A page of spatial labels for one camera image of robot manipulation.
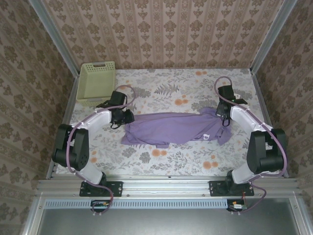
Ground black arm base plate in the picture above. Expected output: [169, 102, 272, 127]
[79, 180, 123, 198]
[209, 180, 255, 197]

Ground floral tablecloth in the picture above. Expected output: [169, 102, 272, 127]
[57, 68, 282, 177]

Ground grey metal panel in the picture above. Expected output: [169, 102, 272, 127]
[36, 208, 303, 235]

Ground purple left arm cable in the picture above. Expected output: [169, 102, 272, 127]
[67, 84, 137, 217]

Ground aluminium lower frame bar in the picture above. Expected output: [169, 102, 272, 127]
[21, 193, 46, 235]
[290, 193, 313, 235]

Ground aluminium frame post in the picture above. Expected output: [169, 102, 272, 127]
[28, 0, 83, 78]
[249, 0, 299, 75]

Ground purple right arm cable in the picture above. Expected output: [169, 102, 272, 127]
[214, 76, 288, 216]

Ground grey slotted cable duct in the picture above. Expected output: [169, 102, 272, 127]
[45, 198, 230, 210]

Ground aluminium table side rail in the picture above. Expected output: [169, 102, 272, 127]
[250, 70, 291, 179]
[46, 70, 84, 179]

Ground green plastic basket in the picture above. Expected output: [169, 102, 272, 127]
[76, 60, 116, 107]

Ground small circuit board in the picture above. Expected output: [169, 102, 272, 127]
[90, 200, 111, 212]
[227, 199, 248, 212]

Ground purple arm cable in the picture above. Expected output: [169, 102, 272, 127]
[67, 84, 137, 217]
[214, 76, 288, 216]

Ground purple t-shirt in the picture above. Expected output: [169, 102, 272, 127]
[121, 107, 232, 149]

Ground aluminium mounting rail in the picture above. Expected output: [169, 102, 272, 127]
[36, 175, 300, 198]

